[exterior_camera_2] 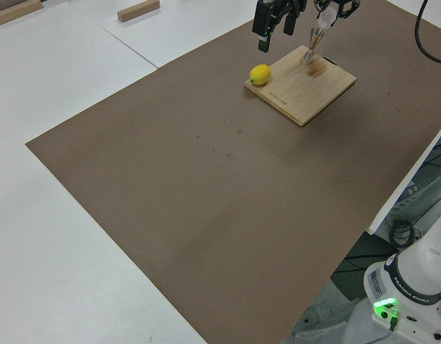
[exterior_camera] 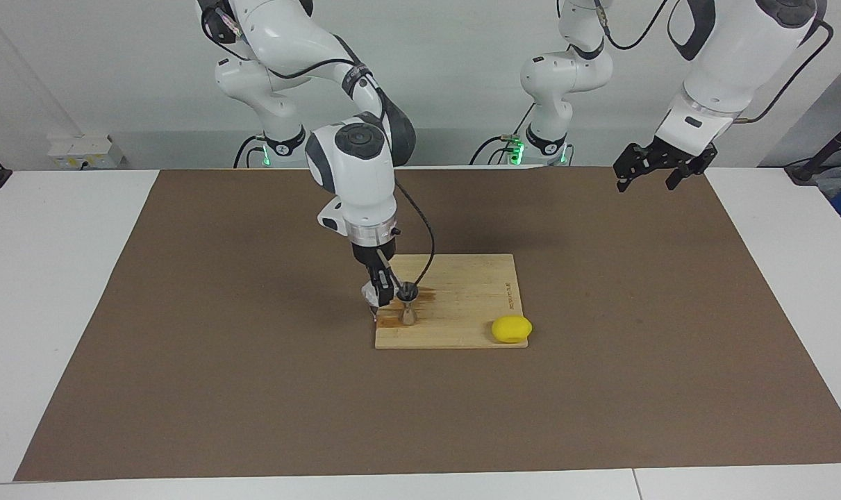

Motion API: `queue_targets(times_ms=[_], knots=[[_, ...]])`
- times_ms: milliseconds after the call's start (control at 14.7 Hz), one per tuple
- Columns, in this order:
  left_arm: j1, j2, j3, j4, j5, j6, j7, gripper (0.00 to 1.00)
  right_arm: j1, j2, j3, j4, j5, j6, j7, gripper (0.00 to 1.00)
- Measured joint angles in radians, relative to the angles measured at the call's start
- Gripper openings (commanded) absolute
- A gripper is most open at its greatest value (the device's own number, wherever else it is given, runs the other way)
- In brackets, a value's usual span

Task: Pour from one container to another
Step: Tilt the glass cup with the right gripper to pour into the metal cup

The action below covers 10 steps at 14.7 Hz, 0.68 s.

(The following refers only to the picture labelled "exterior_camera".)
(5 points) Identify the white power strip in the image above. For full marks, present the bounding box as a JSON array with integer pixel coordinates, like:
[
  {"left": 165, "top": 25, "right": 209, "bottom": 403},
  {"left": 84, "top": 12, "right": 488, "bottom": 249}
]
[{"left": 47, "top": 135, "right": 126, "bottom": 169}]

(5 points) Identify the black base cable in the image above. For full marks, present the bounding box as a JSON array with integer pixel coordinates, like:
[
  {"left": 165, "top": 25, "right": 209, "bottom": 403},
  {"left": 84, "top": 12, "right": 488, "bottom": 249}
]
[{"left": 469, "top": 103, "right": 536, "bottom": 166}]

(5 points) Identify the steel jigger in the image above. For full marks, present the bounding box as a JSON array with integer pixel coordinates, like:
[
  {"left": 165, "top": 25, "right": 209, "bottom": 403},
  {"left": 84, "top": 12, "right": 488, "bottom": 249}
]
[{"left": 396, "top": 281, "right": 422, "bottom": 327}]

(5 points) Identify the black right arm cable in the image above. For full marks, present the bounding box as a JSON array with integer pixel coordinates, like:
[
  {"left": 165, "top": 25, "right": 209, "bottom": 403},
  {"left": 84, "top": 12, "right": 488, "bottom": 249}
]
[{"left": 201, "top": 3, "right": 437, "bottom": 288}]

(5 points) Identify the brown table mat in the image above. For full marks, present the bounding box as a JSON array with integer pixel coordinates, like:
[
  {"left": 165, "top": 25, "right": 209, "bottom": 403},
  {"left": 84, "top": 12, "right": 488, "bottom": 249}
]
[{"left": 14, "top": 167, "right": 841, "bottom": 482}]

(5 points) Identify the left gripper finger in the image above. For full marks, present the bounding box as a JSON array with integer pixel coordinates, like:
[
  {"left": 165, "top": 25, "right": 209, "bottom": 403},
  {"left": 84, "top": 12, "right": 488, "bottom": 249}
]
[
  {"left": 613, "top": 142, "right": 656, "bottom": 194},
  {"left": 665, "top": 150, "right": 719, "bottom": 192}
]

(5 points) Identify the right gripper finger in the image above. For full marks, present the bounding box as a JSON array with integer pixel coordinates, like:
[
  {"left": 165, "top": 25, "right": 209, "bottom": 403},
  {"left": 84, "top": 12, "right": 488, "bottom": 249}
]
[
  {"left": 375, "top": 250, "right": 404, "bottom": 294},
  {"left": 367, "top": 264, "right": 396, "bottom": 308}
]

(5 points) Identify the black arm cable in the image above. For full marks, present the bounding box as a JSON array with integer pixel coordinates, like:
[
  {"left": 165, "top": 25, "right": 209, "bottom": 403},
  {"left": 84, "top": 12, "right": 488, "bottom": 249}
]
[
  {"left": 201, "top": 3, "right": 437, "bottom": 288},
  {"left": 597, "top": 0, "right": 835, "bottom": 126}
]

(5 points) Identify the black stand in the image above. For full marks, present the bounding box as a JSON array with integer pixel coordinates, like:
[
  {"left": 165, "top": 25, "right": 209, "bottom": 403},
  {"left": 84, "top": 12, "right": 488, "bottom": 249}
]
[{"left": 785, "top": 111, "right": 841, "bottom": 185}]

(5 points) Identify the wooden cutting board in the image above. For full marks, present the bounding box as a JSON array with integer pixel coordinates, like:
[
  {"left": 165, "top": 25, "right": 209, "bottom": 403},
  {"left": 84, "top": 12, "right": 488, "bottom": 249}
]
[{"left": 373, "top": 253, "right": 530, "bottom": 350}]

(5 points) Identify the yellow lemon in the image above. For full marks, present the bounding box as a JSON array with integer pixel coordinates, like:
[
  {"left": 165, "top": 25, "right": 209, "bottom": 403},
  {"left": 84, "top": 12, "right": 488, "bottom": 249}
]
[{"left": 491, "top": 315, "right": 533, "bottom": 344}]

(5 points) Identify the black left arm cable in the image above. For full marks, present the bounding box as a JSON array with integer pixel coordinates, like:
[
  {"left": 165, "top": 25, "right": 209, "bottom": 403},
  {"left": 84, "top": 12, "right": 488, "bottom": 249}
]
[{"left": 597, "top": 0, "right": 835, "bottom": 126}]

